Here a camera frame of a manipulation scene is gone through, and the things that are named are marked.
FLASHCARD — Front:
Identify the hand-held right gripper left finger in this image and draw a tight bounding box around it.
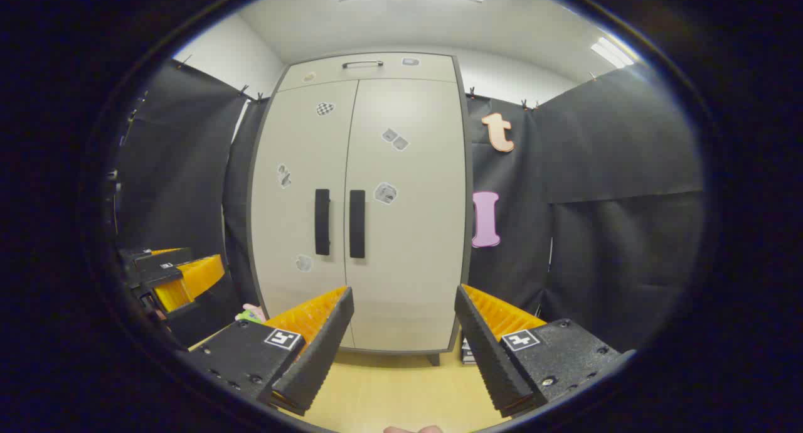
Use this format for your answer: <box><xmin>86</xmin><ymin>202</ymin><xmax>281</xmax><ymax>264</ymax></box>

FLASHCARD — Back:
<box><xmin>179</xmin><ymin>286</ymin><xmax>355</xmax><ymax>417</ymax></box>

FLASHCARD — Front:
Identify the grey double-door shoe cabinet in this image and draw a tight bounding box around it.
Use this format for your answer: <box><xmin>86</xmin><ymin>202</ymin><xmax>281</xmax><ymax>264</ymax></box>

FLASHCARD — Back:
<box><xmin>247</xmin><ymin>51</ymin><xmax>474</xmax><ymax>366</ymax></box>

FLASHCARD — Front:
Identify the green pink soft toy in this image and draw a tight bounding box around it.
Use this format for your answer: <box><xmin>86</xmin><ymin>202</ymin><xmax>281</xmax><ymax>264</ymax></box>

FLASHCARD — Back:
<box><xmin>235</xmin><ymin>303</ymin><xmax>267</xmax><ymax>325</ymax></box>

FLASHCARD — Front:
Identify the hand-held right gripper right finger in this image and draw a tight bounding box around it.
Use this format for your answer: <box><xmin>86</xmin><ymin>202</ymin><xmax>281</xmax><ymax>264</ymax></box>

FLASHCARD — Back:
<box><xmin>454</xmin><ymin>284</ymin><xmax>623</xmax><ymax>419</ymax></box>

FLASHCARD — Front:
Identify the grey shoe cabinet door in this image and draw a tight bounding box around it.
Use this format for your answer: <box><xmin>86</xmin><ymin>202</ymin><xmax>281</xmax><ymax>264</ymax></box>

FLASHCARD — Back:
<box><xmin>344</xmin><ymin>77</ymin><xmax>470</xmax><ymax>353</ymax></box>
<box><xmin>250</xmin><ymin>80</ymin><xmax>359</xmax><ymax>349</ymax></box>

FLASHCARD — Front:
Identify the small ceiling light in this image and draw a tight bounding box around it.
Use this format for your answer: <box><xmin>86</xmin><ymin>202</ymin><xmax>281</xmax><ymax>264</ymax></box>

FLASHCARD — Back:
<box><xmin>590</xmin><ymin>36</ymin><xmax>637</xmax><ymax>70</ymax></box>

